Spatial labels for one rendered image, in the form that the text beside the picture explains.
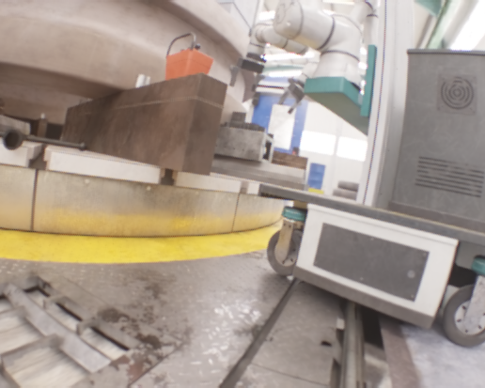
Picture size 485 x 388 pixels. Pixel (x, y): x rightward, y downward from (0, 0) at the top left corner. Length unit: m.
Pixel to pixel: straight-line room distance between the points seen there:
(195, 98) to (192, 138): 0.15
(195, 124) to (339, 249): 0.65
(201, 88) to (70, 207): 0.66
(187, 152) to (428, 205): 0.81
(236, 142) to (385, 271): 1.66
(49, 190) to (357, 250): 1.04
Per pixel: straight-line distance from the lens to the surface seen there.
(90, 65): 1.70
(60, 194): 1.14
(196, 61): 1.25
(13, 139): 1.05
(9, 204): 1.16
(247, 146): 2.19
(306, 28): 1.03
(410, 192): 0.88
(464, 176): 0.87
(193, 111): 1.08
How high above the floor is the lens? 0.34
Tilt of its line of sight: 4 degrees down
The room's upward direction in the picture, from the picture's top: 11 degrees clockwise
